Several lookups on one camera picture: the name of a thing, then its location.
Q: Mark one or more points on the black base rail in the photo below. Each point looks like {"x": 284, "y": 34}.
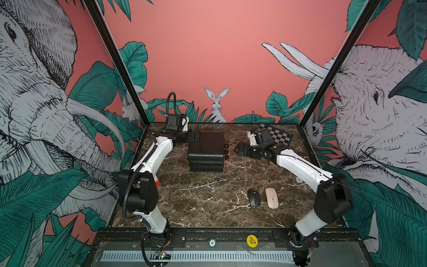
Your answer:
{"x": 280, "y": 237}

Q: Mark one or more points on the black frame post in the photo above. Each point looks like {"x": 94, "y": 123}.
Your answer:
{"x": 365, "y": 15}
{"x": 99, "y": 21}

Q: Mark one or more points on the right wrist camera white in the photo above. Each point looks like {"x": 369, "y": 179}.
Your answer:
{"x": 252, "y": 139}

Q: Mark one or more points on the black computer mouse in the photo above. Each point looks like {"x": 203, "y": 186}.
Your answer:
{"x": 254, "y": 198}

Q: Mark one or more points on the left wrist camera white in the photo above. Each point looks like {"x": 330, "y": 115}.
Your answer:
{"x": 184, "y": 123}

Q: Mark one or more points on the white vent strip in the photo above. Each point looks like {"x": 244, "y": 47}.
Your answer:
{"x": 198, "y": 256}

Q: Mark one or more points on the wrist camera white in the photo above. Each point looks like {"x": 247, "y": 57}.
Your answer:
{"x": 184, "y": 123}
{"x": 252, "y": 139}

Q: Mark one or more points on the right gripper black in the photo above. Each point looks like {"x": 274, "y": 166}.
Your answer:
{"x": 242, "y": 145}

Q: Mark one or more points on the black white checkerboard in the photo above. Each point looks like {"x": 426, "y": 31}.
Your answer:
{"x": 279, "y": 136}

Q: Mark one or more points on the left black frame post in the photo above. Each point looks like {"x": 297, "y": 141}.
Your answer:
{"x": 99, "y": 21}

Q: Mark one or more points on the black drawer cabinet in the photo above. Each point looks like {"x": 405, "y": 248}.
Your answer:
{"x": 207, "y": 153}

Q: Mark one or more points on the pink computer mouse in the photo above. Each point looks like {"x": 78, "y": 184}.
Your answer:
{"x": 272, "y": 198}

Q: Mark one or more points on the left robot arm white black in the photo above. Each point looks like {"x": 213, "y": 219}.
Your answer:
{"x": 138, "y": 193}

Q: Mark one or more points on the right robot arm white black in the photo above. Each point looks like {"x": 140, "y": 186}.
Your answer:
{"x": 333, "y": 194}

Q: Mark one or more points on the right black frame post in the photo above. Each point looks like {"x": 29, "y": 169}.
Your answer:
{"x": 365, "y": 15}

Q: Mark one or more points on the yellow round sticker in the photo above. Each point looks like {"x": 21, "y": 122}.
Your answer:
{"x": 252, "y": 241}

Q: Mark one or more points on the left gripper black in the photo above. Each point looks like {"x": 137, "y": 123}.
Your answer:
{"x": 191, "y": 137}

